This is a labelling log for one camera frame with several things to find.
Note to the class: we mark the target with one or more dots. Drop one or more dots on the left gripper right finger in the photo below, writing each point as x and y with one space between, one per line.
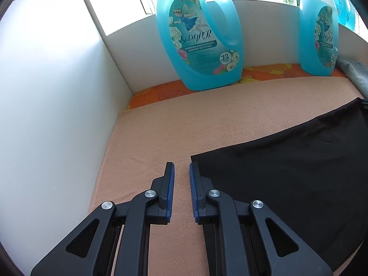
248 238

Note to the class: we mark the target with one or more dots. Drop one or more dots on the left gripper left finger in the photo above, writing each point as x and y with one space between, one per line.
114 238

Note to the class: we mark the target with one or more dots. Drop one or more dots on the black shorts yellow pattern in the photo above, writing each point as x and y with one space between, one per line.
313 176

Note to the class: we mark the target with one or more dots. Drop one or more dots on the white side panel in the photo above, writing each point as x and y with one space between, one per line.
61 93

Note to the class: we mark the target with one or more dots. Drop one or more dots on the folded blue grey jeans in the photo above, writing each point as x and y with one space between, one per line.
356 72

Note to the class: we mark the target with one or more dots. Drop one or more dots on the left blue detergent jug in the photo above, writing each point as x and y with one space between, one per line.
203 40

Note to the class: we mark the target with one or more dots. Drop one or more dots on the blue detergent jug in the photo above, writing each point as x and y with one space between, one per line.
203 40
318 36

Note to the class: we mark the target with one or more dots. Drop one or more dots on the middle blue detergent jug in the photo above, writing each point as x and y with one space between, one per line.
318 36

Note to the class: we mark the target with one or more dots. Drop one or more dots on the blue bottle on sill left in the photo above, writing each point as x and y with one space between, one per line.
346 13

